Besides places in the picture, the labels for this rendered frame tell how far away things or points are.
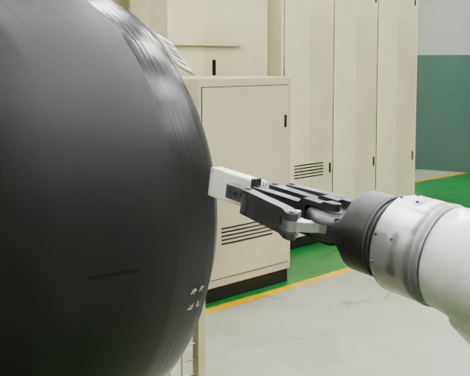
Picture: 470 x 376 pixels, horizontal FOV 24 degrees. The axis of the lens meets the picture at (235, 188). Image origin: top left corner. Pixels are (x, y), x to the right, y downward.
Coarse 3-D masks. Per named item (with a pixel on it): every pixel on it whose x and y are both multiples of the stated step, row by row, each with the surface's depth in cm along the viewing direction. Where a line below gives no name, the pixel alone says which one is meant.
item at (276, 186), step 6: (270, 186) 108; (276, 186) 107; (282, 186) 108; (288, 192) 106; (294, 192) 106; (300, 192) 106; (306, 192) 106; (324, 198) 103; (330, 198) 102; (336, 198) 102; (342, 198) 103; (348, 198) 102; (342, 204) 101; (348, 204) 101
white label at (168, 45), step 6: (156, 36) 129; (162, 36) 131; (162, 42) 129; (168, 42) 131; (168, 48) 129; (174, 48) 131; (174, 54) 129; (180, 54) 132; (174, 60) 127; (180, 60) 129; (180, 66) 127; (186, 66) 129; (192, 72) 130
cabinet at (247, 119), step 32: (192, 96) 585; (224, 96) 600; (256, 96) 624; (288, 96) 651; (224, 128) 602; (256, 128) 627; (288, 128) 653; (224, 160) 604; (256, 160) 629; (288, 160) 655; (224, 224) 609; (256, 224) 633; (224, 256) 611; (256, 256) 636; (288, 256) 664; (224, 288) 616; (256, 288) 641
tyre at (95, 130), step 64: (0, 0) 119; (64, 0) 126; (0, 64) 112; (64, 64) 115; (128, 64) 121; (0, 128) 110; (64, 128) 111; (128, 128) 116; (192, 128) 123; (0, 192) 110; (64, 192) 110; (128, 192) 114; (192, 192) 121; (0, 256) 111; (64, 256) 110; (128, 256) 115; (192, 256) 121; (0, 320) 112; (64, 320) 112; (128, 320) 118; (192, 320) 126
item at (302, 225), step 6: (300, 210) 98; (300, 216) 98; (282, 222) 98; (288, 222) 97; (294, 222) 97; (300, 222) 97; (306, 222) 97; (312, 222) 97; (288, 228) 97; (294, 228) 97; (300, 228) 97; (306, 228) 97; (312, 228) 97; (318, 228) 97; (324, 228) 97
